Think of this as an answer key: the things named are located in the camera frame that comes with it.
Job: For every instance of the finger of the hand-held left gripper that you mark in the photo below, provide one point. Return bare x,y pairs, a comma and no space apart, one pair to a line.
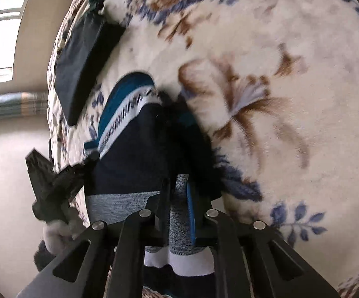
86,166

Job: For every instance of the black folded cloth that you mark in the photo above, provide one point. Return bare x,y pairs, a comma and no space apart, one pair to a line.
83,65

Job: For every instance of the striped knit sweater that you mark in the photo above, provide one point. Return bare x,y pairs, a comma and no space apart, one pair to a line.
126,149

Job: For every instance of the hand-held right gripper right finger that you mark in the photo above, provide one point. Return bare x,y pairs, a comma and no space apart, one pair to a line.
192,214

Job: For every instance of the blue-grey curtain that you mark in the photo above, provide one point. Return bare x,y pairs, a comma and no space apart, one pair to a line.
12,105

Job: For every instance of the floral bed blanket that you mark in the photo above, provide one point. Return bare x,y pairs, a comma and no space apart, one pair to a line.
291,52

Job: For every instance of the person's left hand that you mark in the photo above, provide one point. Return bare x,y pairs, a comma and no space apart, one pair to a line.
61,234

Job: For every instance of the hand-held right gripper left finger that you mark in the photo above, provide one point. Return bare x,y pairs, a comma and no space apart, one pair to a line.
164,201

